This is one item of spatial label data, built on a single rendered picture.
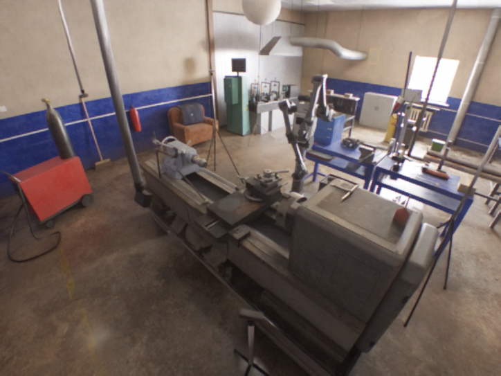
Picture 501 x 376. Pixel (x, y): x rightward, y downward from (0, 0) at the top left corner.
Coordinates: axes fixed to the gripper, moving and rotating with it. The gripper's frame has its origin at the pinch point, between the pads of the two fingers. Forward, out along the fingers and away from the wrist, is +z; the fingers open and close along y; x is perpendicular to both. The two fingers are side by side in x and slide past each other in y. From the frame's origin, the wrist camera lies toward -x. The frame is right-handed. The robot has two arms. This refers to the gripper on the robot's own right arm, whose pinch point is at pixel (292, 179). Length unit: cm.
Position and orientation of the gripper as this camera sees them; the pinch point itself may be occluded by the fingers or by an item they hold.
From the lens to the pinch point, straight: 232.5
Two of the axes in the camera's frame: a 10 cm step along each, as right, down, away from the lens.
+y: 4.3, 9.0, 0.6
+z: -7.1, 3.7, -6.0
